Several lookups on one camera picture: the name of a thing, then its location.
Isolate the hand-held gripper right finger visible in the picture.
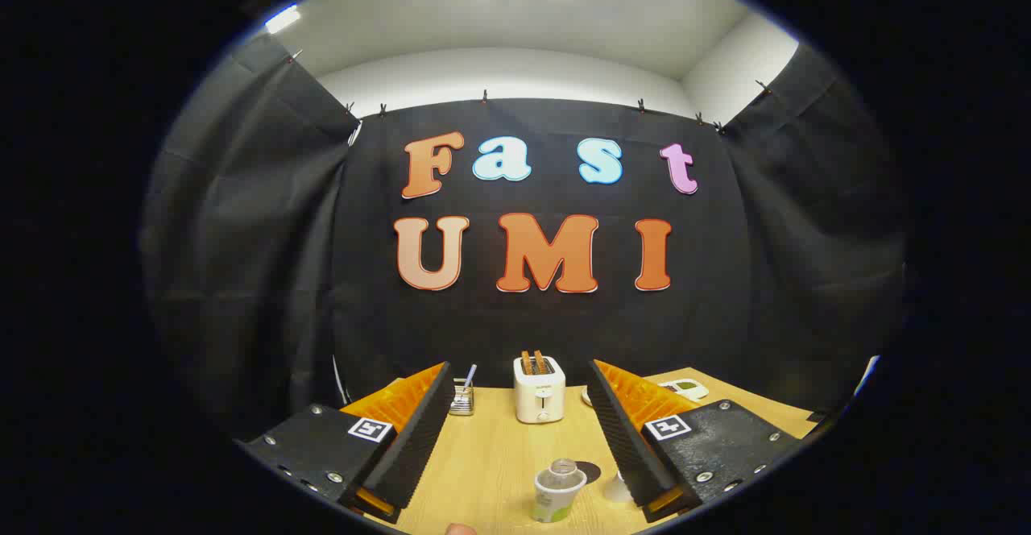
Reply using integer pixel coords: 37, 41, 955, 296
586, 359, 816, 524

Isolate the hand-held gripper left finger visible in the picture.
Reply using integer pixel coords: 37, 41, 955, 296
234, 362, 456, 525

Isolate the white cup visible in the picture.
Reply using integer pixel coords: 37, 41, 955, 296
602, 471, 637, 504

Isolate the clear plastic bottle white label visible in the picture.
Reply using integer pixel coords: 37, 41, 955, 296
533, 458, 588, 524

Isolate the wooden table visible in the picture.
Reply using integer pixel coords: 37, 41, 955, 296
346, 367, 818, 535

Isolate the white divided dish with grains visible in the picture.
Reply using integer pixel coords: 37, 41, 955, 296
659, 379, 710, 401

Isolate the cream toaster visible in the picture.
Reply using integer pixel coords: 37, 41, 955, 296
513, 355, 566, 425

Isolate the small ceiling light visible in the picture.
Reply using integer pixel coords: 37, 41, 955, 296
264, 5, 302, 35

